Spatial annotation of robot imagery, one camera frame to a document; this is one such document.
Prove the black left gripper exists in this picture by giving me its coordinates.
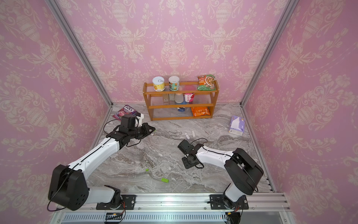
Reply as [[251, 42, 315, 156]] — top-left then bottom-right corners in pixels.
[[129, 122, 157, 140]]

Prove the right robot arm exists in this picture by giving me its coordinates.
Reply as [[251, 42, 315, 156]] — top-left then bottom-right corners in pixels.
[[178, 140, 264, 210]]

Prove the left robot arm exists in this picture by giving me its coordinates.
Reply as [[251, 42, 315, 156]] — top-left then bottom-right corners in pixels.
[[48, 123, 156, 211]]

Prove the pink candy bag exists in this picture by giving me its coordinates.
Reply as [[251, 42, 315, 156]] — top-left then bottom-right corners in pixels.
[[113, 105, 137, 121]]

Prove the white bottle on shelf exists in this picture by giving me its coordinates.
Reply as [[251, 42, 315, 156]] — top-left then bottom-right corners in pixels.
[[175, 93, 184, 104]]

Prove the yellow white can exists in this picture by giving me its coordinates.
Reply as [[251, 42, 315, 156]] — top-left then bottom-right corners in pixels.
[[153, 77, 166, 92]]

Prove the wooden shelf rack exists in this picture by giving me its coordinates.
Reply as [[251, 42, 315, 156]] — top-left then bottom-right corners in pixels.
[[143, 80, 220, 121]]

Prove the orange chips bag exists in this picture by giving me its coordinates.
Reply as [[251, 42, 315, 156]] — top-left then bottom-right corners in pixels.
[[191, 106, 211, 117]]

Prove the pink white cup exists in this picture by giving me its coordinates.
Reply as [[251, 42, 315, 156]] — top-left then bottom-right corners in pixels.
[[184, 93, 195, 103]]

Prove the green white can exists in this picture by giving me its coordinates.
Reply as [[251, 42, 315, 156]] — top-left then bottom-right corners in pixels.
[[168, 76, 180, 91]]

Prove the purple tissue pack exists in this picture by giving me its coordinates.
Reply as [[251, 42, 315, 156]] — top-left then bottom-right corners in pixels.
[[228, 115, 245, 136]]

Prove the green red snack bag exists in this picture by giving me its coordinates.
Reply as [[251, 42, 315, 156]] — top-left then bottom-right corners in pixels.
[[197, 74, 216, 91]]

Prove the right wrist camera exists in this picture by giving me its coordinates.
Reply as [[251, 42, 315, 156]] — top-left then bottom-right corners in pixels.
[[178, 140, 194, 155]]

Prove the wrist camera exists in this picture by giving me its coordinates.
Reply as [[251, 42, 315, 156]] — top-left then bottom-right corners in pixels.
[[178, 140, 194, 155], [120, 113, 144, 132]]

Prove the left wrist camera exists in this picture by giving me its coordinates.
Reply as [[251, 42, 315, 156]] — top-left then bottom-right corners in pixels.
[[120, 113, 144, 132]]

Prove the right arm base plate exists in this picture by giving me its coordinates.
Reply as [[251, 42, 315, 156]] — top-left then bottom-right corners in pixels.
[[208, 194, 249, 211]]

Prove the aluminium front rail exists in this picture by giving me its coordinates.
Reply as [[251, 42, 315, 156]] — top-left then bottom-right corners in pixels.
[[55, 192, 291, 213]]

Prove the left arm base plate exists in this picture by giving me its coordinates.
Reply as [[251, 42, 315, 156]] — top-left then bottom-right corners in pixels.
[[96, 194, 137, 211]]

